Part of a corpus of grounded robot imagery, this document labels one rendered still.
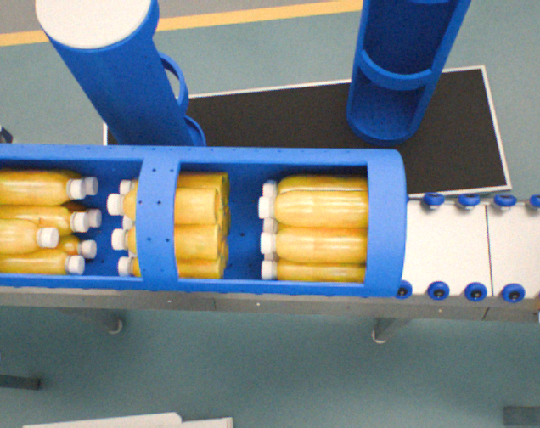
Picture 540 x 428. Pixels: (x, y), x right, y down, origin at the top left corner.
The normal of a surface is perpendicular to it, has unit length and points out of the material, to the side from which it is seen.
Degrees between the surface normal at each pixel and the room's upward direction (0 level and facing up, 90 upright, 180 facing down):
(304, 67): 0
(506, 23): 0
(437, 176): 0
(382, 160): 34
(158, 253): 43
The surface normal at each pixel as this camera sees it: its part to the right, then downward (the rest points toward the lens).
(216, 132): -0.05, -0.31
